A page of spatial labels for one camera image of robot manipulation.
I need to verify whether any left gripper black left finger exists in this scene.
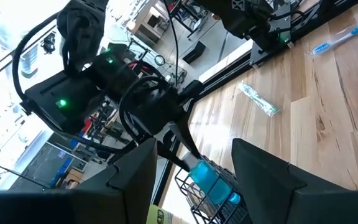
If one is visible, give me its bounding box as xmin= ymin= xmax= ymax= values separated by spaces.
xmin=0 ymin=138 xmax=158 ymax=224

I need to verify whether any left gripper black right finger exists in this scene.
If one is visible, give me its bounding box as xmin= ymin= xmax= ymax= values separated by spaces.
xmin=231 ymin=138 xmax=358 ymax=224

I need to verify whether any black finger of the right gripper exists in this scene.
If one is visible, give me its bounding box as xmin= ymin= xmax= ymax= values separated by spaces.
xmin=156 ymin=141 xmax=188 ymax=173
xmin=172 ymin=119 xmax=203 ymax=159

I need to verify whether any black wire basket caddy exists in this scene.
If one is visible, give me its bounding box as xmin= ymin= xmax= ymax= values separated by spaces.
xmin=174 ymin=155 xmax=253 ymax=224

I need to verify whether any green toothbrush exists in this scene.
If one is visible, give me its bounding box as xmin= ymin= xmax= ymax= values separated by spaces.
xmin=237 ymin=81 xmax=280 ymax=118

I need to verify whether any green canister with white lid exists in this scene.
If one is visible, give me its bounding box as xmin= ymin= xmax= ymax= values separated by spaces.
xmin=146 ymin=203 xmax=174 ymax=224

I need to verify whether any blue toothbrush in clear wrap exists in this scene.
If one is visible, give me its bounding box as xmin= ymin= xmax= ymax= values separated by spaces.
xmin=305 ymin=14 xmax=358 ymax=57

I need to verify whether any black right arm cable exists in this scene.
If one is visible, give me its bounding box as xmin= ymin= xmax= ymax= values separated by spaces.
xmin=163 ymin=0 xmax=180 ymax=88

